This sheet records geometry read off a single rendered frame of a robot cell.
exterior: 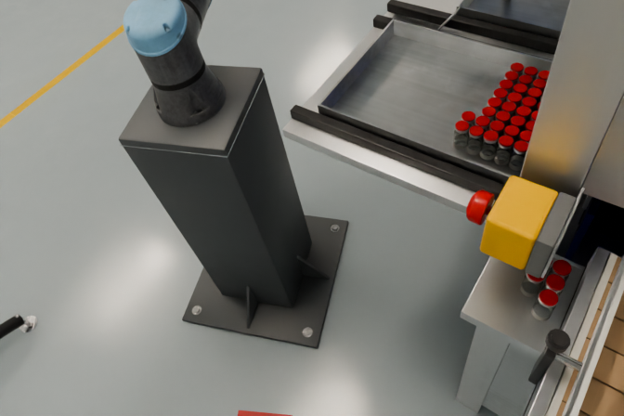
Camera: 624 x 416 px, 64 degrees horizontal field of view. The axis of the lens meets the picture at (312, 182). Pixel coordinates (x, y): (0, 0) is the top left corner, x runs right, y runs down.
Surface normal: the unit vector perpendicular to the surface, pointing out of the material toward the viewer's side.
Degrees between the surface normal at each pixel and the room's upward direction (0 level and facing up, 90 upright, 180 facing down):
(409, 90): 0
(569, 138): 90
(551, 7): 0
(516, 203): 0
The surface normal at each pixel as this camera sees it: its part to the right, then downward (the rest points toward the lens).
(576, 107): -0.56, 0.70
